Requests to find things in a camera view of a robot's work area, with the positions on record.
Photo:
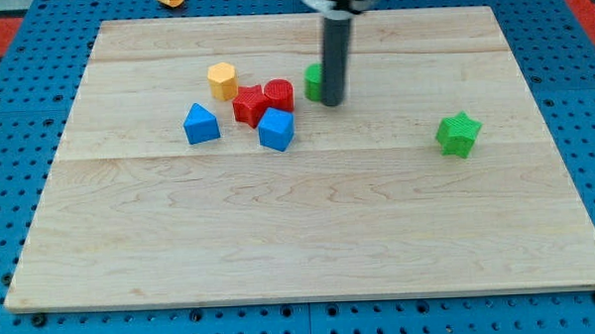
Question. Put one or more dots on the blue triangle block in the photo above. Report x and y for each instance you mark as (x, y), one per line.
(200, 125)

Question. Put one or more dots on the red star block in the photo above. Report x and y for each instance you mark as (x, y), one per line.
(250, 105)

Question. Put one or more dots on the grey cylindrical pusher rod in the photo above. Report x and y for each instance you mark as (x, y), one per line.
(334, 58)

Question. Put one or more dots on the blue cube block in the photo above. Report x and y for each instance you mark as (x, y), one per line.
(276, 129)

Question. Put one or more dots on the red cylinder block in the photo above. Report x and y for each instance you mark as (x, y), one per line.
(280, 93)

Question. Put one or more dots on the green cylinder block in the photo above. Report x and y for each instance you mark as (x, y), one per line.
(312, 82)

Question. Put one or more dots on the yellow hexagon block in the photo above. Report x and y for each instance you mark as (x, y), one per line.
(223, 81)

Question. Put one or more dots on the green star block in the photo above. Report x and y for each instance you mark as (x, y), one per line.
(457, 134)

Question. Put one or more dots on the wooden board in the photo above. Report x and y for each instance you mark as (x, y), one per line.
(362, 205)

